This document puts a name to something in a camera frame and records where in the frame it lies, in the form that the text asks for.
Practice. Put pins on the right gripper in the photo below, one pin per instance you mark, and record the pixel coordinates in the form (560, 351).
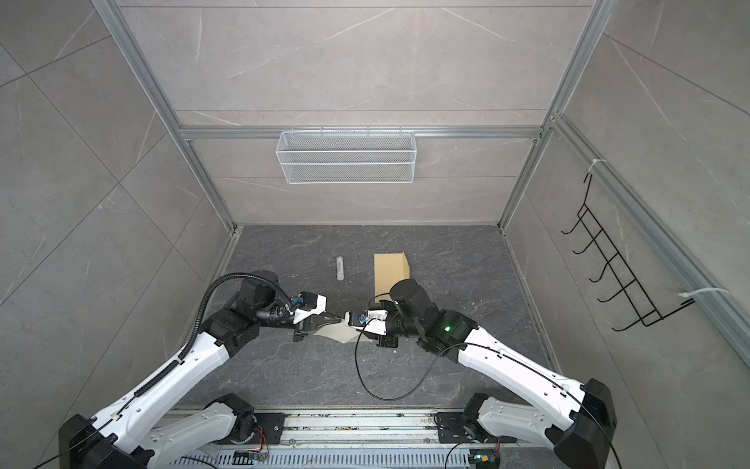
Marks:
(387, 341)

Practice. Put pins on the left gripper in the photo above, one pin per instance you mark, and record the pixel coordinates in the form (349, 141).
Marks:
(302, 330)

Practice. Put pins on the tan bordered letter paper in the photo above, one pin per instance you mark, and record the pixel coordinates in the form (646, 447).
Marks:
(336, 328)

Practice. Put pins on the yellow kraft envelope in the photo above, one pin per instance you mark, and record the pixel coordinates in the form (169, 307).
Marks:
(389, 269)

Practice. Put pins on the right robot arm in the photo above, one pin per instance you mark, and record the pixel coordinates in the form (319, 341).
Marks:
(575, 420)

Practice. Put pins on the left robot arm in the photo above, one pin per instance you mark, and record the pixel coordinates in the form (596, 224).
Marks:
(232, 311)

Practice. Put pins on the white glue stick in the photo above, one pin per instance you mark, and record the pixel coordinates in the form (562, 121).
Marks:
(340, 270)

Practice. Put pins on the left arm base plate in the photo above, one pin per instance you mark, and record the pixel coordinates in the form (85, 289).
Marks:
(263, 428)

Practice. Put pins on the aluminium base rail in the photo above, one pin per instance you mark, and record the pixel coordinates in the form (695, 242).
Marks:
(395, 438)

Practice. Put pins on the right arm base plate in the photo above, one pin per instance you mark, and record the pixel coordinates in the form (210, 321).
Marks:
(452, 428)

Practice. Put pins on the white wire mesh basket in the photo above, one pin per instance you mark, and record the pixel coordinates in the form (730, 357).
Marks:
(327, 157)

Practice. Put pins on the black wire hook rack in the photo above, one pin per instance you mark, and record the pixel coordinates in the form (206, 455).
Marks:
(616, 267)

